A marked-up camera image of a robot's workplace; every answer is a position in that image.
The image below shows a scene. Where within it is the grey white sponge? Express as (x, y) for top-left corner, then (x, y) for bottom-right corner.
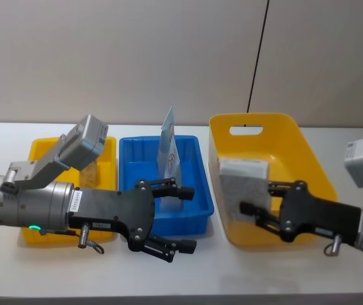
(219, 157), (273, 220)

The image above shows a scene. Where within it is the brownish clear packet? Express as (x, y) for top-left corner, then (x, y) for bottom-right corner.
(79, 159), (102, 187)

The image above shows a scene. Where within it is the gripper cable with plug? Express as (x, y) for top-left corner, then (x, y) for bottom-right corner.
(323, 234), (343, 258)
(72, 223), (106, 255)

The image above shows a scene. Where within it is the small yellow plastic bin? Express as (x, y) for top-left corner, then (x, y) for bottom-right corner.
(22, 135), (119, 245)

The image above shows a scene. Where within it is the pale blue printed packet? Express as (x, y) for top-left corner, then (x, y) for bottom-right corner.
(156, 105), (184, 213)

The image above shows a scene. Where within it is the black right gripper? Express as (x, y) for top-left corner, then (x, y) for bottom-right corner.
(240, 180), (363, 245)

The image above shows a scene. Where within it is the blue plastic bin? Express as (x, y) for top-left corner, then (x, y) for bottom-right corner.
(118, 135), (215, 237)

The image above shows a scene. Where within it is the thin black wall cable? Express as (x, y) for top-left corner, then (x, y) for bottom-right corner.
(245, 0), (271, 128)

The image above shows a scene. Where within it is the yellow plastic basket with handle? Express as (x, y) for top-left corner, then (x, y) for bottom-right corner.
(208, 112), (339, 249)

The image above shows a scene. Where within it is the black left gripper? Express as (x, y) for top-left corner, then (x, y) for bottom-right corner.
(68, 177), (198, 264)

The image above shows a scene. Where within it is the right gripper cable with plug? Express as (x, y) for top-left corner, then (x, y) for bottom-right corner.
(323, 234), (343, 258)

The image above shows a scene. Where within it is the left gripper cable with plug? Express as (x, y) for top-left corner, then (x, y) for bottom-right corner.
(72, 223), (106, 255)

